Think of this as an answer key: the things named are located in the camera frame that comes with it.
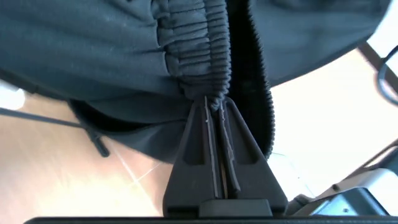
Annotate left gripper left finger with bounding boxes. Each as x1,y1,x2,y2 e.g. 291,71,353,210
163,95,224,218

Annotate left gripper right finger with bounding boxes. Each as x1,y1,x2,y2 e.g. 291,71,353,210
218,96,289,218

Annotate black shorts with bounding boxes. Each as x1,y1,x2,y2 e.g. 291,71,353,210
0,0,393,165

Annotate black clothes rack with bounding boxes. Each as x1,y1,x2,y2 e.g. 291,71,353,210
0,106,111,158

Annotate black cable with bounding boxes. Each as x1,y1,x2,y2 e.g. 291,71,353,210
377,45,398,107

